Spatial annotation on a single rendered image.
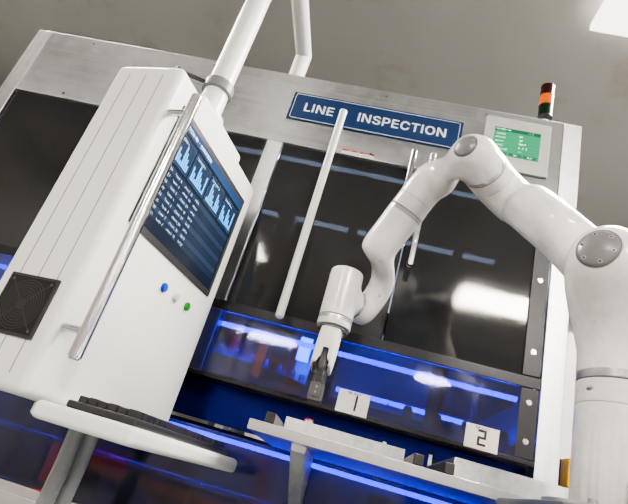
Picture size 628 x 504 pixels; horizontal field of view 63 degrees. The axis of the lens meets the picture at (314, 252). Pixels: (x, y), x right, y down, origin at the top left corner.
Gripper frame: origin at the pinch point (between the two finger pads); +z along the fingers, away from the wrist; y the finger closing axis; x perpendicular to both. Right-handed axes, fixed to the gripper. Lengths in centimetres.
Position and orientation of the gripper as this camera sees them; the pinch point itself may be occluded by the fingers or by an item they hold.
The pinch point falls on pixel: (315, 392)
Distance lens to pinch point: 122.5
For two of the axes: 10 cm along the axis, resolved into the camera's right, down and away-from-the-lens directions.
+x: 9.6, 2.2, -1.5
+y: -0.4, -4.4, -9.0
